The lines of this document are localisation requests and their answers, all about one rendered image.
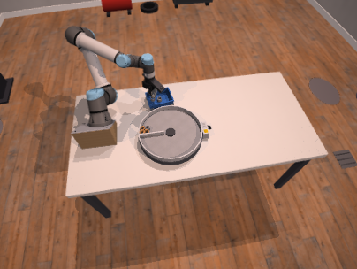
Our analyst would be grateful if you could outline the blue crate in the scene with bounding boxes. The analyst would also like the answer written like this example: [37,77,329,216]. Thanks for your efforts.
[146,87,174,111]

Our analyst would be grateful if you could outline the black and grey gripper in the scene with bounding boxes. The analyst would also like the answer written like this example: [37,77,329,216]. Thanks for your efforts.
[142,74,157,98]

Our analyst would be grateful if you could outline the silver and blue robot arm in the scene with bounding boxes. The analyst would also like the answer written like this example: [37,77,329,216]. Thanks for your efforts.
[65,26,155,127]

